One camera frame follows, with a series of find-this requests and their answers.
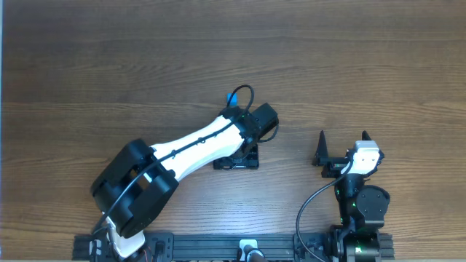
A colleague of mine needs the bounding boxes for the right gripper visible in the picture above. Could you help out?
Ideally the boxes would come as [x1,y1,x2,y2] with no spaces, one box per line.
[312,130,373,179]

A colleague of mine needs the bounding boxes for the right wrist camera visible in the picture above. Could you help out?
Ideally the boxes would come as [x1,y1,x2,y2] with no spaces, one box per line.
[349,140,382,176]

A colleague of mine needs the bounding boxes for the mounting rail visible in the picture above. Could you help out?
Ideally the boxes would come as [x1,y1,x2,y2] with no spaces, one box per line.
[71,231,396,262]

